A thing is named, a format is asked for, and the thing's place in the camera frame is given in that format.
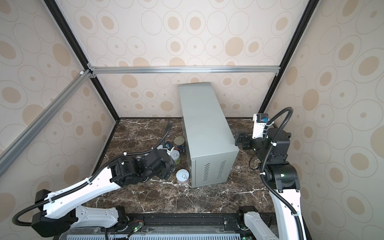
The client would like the grey metal cabinet box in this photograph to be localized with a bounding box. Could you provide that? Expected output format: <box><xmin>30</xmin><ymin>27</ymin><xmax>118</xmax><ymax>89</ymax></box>
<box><xmin>179</xmin><ymin>83</ymin><xmax>239</xmax><ymax>188</ymax></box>

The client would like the green label can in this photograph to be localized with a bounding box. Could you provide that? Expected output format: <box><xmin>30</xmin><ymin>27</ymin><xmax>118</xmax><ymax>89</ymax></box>
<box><xmin>170</xmin><ymin>150</ymin><xmax>181</xmax><ymax>165</ymax></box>

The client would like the black corner frame post right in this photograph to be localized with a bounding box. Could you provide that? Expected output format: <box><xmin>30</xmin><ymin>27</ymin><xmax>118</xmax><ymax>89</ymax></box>
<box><xmin>259</xmin><ymin>0</ymin><xmax>320</xmax><ymax>113</ymax></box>

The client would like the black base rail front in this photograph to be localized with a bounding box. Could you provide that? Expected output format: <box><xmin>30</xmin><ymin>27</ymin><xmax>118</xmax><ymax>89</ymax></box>
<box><xmin>59</xmin><ymin>211</ymin><xmax>304</xmax><ymax>240</ymax></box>

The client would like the dark blue red soup can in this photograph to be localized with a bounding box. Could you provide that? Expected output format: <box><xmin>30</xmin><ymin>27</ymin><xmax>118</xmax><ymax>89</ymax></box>
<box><xmin>174</xmin><ymin>136</ymin><xmax>186</xmax><ymax>153</ymax></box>

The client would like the black corner frame post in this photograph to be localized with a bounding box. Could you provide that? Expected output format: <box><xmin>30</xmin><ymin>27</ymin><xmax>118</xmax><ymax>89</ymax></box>
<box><xmin>43</xmin><ymin>0</ymin><xmax>120</xmax><ymax>122</ymax></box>
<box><xmin>259</xmin><ymin>0</ymin><xmax>320</xmax><ymax>113</ymax></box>

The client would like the diagonal aluminium rail left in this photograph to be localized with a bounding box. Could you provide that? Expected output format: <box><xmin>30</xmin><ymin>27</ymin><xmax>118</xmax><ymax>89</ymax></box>
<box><xmin>1</xmin><ymin>70</ymin><xmax>91</xmax><ymax>175</ymax></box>

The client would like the pink label can front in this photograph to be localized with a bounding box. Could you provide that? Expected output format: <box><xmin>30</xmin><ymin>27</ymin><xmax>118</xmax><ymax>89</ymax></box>
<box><xmin>176</xmin><ymin>169</ymin><xmax>190</xmax><ymax>185</ymax></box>

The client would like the black corner frame post left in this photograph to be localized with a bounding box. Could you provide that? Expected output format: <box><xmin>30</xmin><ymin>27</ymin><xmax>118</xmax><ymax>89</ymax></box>
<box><xmin>43</xmin><ymin>0</ymin><xmax>120</xmax><ymax>122</ymax></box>

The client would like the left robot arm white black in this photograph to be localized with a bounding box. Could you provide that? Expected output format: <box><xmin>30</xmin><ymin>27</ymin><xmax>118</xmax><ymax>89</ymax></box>
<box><xmin>32</xmin><ymin>149</ymin><xmax>176</xmax><ymax>238</ymax></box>

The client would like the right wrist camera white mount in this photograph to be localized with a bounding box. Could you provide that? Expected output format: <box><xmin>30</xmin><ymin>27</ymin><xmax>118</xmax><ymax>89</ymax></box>
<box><xmin>252</xmin><ymin>113</ymin><xmax>269</xmax><ymax>139</ymax></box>

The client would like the horizontal aluminium rail back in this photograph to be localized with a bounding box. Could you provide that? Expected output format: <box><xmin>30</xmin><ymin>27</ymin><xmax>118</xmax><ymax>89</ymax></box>
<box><xmin>87</xmin><ymin>66</ymin><xmax>281</xmax><ymax>76</ymax></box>

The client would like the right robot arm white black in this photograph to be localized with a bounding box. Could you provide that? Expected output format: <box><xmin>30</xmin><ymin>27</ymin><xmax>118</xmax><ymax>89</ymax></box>
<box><xmin>235</xmin><ymin>128</ymin><xmax>307</xmax><ymax>240</ymax></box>

